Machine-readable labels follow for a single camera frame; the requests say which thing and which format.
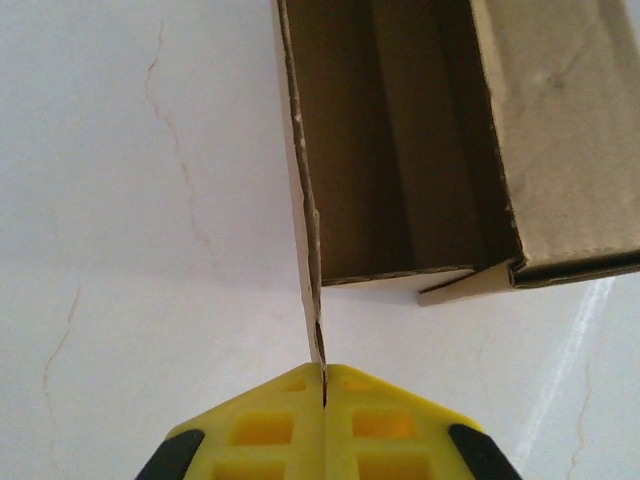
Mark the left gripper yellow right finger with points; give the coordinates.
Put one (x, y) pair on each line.
(390, 430)

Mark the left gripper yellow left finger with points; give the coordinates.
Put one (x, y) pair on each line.
(260, 430)

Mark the brown cardboard paper box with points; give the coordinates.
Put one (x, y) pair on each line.
(550, 150)

